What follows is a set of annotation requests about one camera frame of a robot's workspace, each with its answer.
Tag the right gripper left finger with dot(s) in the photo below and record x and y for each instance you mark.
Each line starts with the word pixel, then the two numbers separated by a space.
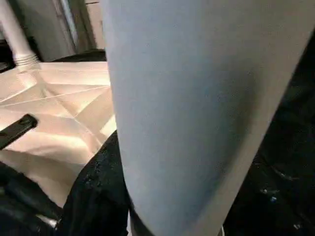
pixel 98 196

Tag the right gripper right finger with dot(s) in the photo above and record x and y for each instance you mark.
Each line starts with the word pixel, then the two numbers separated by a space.
pixel 270 209

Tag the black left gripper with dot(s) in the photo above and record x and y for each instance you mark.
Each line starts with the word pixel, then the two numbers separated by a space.
pixel 17 130

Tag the white plastic table top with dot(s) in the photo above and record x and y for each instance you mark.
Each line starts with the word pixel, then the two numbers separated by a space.
pixel 61 78

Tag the white plastic table leg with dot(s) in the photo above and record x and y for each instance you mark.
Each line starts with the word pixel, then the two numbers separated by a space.
pixel 17 37
pixel 184 98

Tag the black plastic mat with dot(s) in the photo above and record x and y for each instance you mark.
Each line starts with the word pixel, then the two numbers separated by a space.
pixel 295 123

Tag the grey curtain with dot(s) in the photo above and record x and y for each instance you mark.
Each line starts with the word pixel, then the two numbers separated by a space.
pixel 49 24

